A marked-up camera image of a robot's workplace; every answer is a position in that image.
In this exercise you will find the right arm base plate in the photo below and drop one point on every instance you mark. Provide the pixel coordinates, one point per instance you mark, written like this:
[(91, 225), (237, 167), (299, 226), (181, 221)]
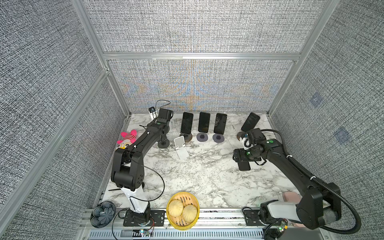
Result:
[(252, 217)]

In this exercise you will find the left steamed bun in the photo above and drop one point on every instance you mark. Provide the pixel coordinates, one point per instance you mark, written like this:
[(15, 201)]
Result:
[(175, 208)]

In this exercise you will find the aluminium front rail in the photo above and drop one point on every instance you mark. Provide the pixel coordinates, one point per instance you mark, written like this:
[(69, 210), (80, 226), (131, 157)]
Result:
[(213, 224)]

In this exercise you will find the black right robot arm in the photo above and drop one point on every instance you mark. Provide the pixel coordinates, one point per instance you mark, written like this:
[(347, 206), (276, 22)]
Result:
[(321, 203)]

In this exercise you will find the black round phone stand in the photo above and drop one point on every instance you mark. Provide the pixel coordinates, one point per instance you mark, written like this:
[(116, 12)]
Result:
[(164, 144)]

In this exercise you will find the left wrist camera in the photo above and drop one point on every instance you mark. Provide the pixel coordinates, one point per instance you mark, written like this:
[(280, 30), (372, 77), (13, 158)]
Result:
[(153, 113)]

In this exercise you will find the purple round phone stand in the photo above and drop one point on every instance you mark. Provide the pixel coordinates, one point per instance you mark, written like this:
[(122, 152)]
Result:
[(202, 137)]

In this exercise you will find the pink phone case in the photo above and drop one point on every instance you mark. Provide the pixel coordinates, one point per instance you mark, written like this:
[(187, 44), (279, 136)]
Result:
[(291, 197)]

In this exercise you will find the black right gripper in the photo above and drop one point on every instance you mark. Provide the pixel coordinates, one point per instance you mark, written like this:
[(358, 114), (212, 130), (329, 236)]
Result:
[(242, 157)]

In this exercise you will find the black phone far right stand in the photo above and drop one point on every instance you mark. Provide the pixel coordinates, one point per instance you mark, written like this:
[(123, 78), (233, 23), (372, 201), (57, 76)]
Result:
[(250, 122)]

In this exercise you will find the right steamed bun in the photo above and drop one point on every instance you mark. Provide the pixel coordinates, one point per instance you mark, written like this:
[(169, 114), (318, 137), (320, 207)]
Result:
[(189, 213)]

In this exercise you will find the brown right phone stand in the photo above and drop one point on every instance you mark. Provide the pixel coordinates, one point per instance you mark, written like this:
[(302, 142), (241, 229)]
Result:
[(241, 135)]

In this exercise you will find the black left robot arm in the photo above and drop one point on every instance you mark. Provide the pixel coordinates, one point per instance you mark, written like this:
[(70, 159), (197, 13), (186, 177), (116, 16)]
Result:
[(128, 169)]

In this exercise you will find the yellow bamboo steamer basket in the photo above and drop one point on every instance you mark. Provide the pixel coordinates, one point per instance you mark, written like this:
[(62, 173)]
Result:
[(187, 199)]

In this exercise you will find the pink white plush toy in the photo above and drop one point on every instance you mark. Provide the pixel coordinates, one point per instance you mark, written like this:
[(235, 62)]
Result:
[(128, 139)]

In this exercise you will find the steamed bun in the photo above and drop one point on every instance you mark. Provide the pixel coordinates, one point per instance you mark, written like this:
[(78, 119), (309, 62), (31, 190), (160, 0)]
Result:
[(189, 213), (175, 208)]

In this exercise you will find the white folding phone stand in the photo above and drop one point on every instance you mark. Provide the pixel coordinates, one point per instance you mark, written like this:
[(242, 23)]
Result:
[(181, 147)]

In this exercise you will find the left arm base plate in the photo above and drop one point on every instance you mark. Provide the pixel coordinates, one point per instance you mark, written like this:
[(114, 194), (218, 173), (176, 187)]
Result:
[(147, 219)]

